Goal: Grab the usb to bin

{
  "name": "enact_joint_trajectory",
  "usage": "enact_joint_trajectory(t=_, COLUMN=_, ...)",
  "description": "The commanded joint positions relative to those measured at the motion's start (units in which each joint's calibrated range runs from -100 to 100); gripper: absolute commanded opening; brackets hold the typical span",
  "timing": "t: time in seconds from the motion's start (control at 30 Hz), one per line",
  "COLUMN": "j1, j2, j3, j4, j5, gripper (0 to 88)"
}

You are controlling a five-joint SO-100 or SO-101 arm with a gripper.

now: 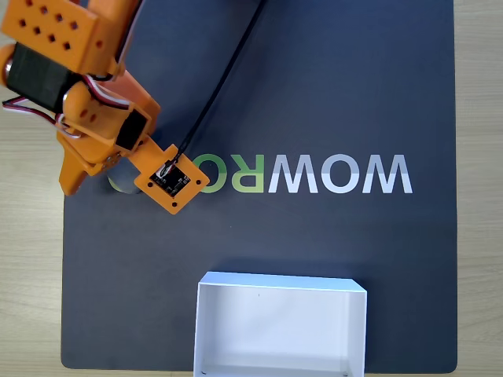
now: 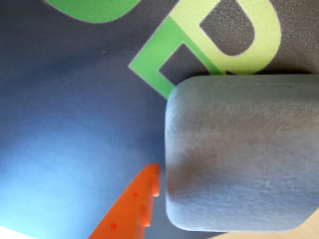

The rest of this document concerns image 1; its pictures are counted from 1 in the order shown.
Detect dark mat with WOWROBO print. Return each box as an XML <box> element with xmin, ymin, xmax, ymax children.
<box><xmin>61</xmin><ymin>0</ymin><xmax>459</xmax><ymax>372</ymax></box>

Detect white open cardboard box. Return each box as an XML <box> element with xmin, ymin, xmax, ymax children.
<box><xmin>192</xmin><ymin>270</ymin><xmax>369</xmax><ymax>377</ymax></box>

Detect white red black servo wires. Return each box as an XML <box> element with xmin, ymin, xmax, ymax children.
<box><xmin>2</xmin><ymin>74</ymin><xmax>133</xmax><ymax>138</ymax></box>

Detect black camera cable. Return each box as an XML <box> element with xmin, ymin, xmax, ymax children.
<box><xmin>171</xmin><ymin>0</ymin><xmax>266</xmax><ymax>164</ymax></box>

